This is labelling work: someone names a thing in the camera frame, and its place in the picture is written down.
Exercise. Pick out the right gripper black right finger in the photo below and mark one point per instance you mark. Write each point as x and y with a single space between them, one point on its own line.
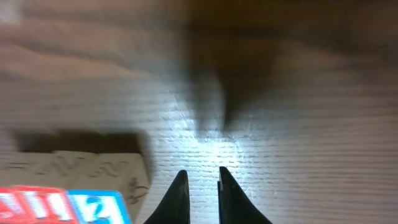
234 206

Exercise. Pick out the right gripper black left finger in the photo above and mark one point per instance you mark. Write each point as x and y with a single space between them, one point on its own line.
174 208

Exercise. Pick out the blue 2 block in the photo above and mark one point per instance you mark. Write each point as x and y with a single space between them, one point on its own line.
111 189

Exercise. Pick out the red I block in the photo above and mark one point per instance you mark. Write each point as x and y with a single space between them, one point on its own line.
42 180

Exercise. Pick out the red A block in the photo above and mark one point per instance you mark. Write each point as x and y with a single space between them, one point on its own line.
9 205

